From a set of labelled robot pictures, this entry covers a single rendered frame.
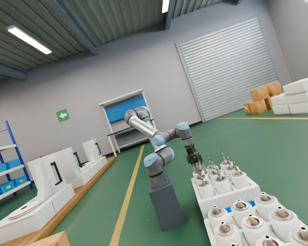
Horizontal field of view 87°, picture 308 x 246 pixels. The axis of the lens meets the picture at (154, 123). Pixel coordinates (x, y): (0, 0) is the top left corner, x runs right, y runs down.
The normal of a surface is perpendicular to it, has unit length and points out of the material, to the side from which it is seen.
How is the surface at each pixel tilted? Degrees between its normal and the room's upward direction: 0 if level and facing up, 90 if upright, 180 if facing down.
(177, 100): 90
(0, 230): 90
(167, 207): 90
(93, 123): 90
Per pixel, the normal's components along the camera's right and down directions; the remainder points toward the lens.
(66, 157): 0.01, 0.03
